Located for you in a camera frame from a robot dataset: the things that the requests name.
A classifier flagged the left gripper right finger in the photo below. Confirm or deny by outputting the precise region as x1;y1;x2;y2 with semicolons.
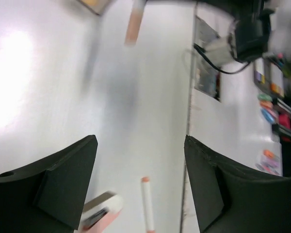
184;136;291;233

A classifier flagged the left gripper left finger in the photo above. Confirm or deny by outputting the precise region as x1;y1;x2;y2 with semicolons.
0;135;98;233

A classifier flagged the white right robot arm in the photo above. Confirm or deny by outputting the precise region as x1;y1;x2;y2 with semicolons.
202;0;291;67

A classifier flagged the pink correction tape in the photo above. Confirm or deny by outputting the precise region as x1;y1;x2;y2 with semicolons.
74;191;124;233

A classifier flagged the orange capped marker front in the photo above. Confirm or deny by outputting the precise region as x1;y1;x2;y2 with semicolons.
141;177;155;233

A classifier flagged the small beige eraser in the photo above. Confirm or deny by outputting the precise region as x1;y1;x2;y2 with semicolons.
78;0;113;15

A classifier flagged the magenta capped white marker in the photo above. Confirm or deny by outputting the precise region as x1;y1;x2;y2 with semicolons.
125;0;146;45

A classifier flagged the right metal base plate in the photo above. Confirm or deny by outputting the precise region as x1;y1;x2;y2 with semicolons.
194;16;220;101

